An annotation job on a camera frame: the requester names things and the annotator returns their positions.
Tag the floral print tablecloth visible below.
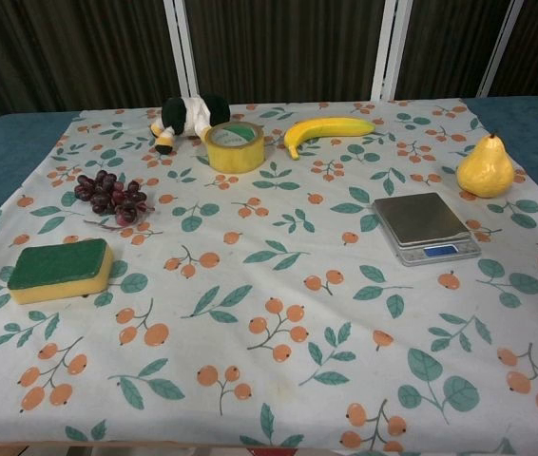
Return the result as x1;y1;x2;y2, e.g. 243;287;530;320
0;98;538;456

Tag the black white plush toy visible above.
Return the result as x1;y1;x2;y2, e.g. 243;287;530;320
149;94;231;155

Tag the yellow tape roll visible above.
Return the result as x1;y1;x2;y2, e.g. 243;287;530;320
204;121;266;175

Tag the small digital scale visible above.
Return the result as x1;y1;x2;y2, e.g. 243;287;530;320
373;192;483;268

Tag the yellow banana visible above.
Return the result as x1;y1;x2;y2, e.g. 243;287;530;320
283;116;376;161

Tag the green yellow sponge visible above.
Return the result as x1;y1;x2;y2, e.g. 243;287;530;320
7;237;115;306

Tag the yellow round fruit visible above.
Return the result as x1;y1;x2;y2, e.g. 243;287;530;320
456;131;516;200

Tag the blue table cover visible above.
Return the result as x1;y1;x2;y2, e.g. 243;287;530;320
0;97;538;243

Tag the purple grape bunch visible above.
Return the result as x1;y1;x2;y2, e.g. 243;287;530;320
74;169;155;233

